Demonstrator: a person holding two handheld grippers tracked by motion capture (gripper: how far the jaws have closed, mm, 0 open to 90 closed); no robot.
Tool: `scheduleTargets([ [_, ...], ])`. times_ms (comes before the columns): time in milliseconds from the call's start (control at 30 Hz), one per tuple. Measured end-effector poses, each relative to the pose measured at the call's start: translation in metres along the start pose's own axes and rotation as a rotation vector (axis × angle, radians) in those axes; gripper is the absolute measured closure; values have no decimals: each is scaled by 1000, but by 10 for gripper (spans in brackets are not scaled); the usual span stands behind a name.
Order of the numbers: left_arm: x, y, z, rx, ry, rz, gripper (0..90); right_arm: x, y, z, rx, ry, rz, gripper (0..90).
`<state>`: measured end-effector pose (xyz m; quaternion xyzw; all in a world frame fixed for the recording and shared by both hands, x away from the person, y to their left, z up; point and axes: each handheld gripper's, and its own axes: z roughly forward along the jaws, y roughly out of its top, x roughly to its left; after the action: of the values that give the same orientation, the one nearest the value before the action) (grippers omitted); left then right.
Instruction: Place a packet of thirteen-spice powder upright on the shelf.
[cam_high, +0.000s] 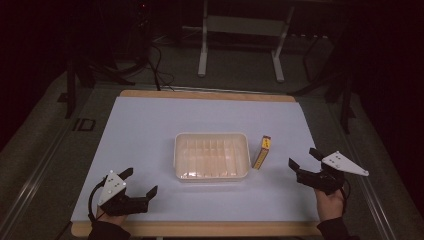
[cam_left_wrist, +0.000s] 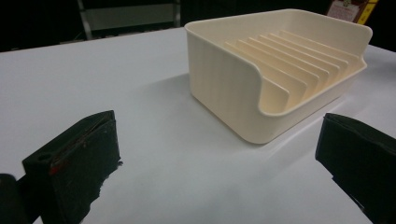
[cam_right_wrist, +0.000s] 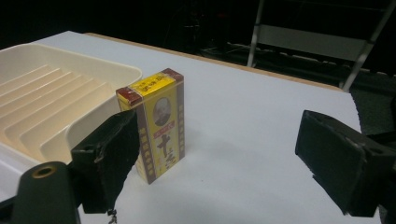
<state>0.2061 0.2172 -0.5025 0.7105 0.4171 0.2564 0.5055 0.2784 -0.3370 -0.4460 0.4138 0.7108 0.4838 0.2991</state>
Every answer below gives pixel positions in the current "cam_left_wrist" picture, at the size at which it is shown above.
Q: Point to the brown and yellow sign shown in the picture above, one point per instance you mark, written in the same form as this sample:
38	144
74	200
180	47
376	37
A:
351	11

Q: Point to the metal stand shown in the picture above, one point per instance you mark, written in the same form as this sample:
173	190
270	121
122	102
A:
127	18

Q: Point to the cream plastic slotted rack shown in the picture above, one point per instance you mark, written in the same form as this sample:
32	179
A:
236	93

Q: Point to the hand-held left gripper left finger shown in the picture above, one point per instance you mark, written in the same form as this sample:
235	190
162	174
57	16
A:
77	174

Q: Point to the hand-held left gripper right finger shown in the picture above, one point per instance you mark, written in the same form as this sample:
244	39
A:
361	161

